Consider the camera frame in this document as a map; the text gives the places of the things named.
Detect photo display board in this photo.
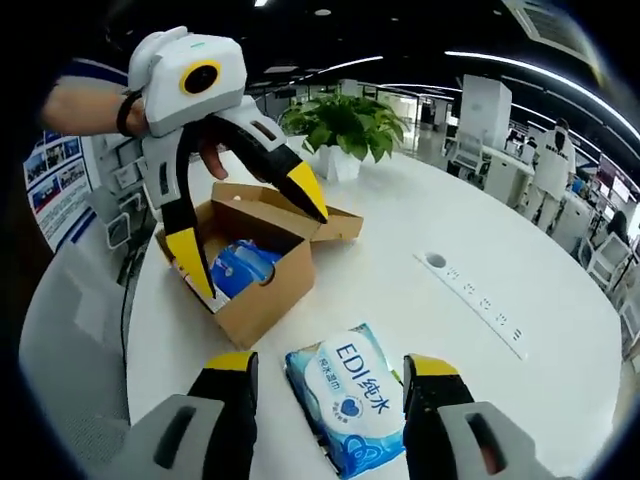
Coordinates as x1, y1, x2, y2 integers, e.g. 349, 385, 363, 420
22, 132, 99, 251

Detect white office chair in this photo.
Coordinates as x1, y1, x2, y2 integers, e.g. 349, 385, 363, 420
452, 130, 489, 174
582, 234, 634, 296

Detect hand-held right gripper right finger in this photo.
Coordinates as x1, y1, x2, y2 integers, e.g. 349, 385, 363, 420
401, 352, 561, 480

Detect brown cardboard shoe box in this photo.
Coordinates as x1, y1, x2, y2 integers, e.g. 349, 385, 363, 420
155, 180, 365, 351

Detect white office desk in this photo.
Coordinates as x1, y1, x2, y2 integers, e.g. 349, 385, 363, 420
482, 144, 536, 206

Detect white blue wet wipes pack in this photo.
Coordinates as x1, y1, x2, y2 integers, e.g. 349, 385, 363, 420
283, 322, 409, 479

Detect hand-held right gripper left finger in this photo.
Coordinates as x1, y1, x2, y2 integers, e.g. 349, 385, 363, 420
102, 350, 261, 480

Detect white ceiling light strip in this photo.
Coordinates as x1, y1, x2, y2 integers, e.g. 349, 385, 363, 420
443, 48, 640, 136

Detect person's left hand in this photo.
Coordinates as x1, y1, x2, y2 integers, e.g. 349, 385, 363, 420
197, 137, 230, 180

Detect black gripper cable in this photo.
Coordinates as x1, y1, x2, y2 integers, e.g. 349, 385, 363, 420
117, 199, 151, 361

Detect ceiling air conditioner vent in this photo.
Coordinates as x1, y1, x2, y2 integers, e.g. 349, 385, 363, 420
502, 0, 609, 66

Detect dark blue wet wipes pack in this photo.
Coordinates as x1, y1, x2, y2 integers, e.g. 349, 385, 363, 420
209, 238, 284, 304

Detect green plant in white pot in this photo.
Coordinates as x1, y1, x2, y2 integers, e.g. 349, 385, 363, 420
279, 92, 411, 182

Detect grey mesh office chair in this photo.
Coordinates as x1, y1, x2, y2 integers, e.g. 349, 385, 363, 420
19, 239, 151, 451

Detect white table socket panel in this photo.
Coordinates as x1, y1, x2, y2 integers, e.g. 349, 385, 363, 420
412, 249, 529, 362

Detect black wristband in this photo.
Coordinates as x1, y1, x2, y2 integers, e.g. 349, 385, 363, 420
115, 92, 145, 136

